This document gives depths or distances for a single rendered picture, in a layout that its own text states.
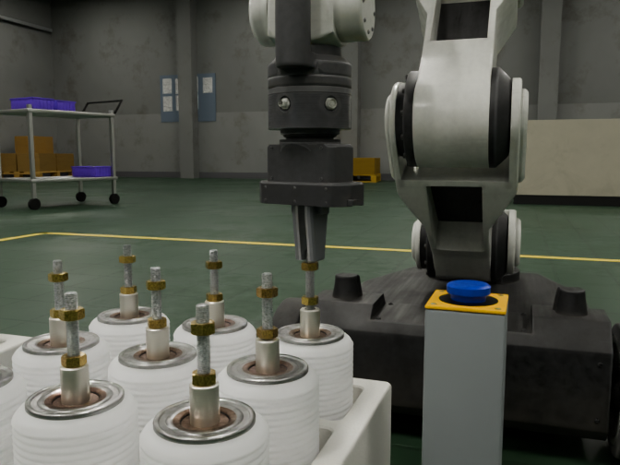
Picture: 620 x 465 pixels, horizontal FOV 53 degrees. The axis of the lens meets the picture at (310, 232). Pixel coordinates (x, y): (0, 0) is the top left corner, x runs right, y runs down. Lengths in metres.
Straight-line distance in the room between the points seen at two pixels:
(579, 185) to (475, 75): 5.19
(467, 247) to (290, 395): 0.64
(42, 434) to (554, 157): 5.74
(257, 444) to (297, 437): 0.11
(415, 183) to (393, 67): 10.57
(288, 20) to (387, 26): 11.06
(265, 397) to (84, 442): 0.15
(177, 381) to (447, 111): 0.51
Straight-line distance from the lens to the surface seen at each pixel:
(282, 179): 0.65
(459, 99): 0.89
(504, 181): 0.95
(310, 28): 0.62
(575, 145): 6.07
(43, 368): 0.67
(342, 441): 0.62
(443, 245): 1.12
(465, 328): 0.57
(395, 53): 11.55
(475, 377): 0.58
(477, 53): 0.95
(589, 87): 11.31
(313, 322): 0.68
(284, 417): 0.55
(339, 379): 0.67
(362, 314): 0.99
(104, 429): 0.51
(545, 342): 0.96
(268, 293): 0.56
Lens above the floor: 0.45
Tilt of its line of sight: 7 degrees down
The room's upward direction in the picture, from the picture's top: straight up
